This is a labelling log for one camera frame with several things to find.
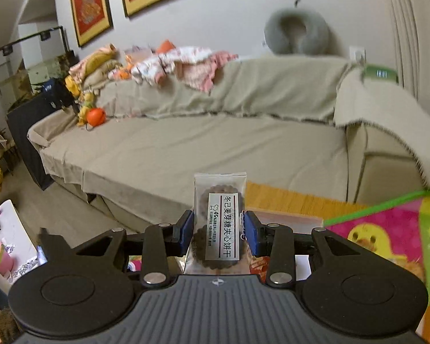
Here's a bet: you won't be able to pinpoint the cream curtain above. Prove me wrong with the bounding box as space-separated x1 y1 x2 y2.
389 0 430 122

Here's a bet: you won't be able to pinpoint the grey neck pillow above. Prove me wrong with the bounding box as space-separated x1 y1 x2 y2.
264 7 330 57

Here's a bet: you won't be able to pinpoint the orange ball toy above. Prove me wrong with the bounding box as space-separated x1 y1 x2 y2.
86 107 107 127

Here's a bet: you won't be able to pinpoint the white wall outlet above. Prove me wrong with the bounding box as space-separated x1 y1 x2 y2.
349 46 367 63

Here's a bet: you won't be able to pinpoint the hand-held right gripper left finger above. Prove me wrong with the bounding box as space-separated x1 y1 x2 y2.
73 210 196 286

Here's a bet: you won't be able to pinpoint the white side table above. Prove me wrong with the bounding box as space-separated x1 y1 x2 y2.
0 199 41 284

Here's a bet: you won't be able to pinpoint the pink floral baby clothes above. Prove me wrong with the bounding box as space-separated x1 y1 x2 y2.
131 45 239 92

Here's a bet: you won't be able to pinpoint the small orange plush toy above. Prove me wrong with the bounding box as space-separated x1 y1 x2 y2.
109 66 133 81

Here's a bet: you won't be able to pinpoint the dark sandwich biscuit packet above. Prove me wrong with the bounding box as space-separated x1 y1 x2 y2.
184 172 251 276

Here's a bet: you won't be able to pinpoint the black framed glass tank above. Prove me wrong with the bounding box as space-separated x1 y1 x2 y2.
0 25 76 112

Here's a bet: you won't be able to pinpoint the green digital clock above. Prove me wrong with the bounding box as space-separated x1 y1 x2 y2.
362 65 399 84

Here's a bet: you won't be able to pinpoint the narrow red framed picture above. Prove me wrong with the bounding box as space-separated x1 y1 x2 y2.
68 0 114 48

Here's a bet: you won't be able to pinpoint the beige sofa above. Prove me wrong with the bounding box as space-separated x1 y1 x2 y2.
27 57 430 237

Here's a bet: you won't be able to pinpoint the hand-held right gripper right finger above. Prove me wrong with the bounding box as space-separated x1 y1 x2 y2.
244 210 376 287

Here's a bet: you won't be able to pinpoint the beige fringed throw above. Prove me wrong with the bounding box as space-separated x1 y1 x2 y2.
333 66 430 189

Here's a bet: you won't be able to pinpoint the yellow plush duck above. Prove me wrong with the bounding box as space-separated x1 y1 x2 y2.
64 75 94 126

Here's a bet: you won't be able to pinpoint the khaki sofa cover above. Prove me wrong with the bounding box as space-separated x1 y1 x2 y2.
27 57 362 205

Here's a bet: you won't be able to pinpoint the yellow plush pillow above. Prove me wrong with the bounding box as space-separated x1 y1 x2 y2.
70 45 117 79

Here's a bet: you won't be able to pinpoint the colourful cartoon play mat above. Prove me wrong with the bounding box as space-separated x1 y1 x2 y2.
324 190 430 344

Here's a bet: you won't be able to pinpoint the black cabinet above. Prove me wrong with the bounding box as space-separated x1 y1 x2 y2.
5 79 81 191

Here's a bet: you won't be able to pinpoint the pink cup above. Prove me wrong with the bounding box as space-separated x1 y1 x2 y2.
0 242 15 271

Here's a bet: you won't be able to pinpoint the dark red snack packet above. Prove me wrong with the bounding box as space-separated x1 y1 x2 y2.
249 256 273 277

